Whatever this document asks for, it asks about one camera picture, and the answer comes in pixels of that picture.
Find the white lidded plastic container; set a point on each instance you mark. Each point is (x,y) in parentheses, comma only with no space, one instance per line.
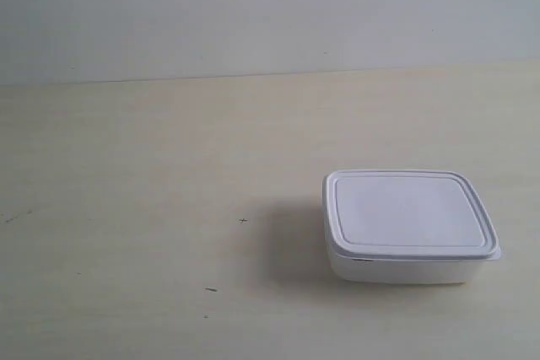
(406,226)

